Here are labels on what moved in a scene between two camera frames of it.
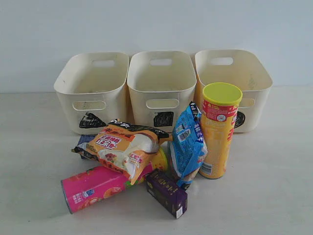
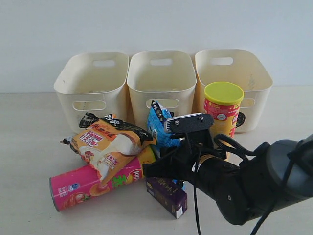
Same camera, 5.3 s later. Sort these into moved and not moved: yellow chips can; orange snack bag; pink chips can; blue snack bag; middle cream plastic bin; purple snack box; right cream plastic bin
Moved: orange snack bag; pink chips can; blue snack bag
Not moved: yellow chips can; purple snack box; middle cream plastic bin; right cream plastic bin
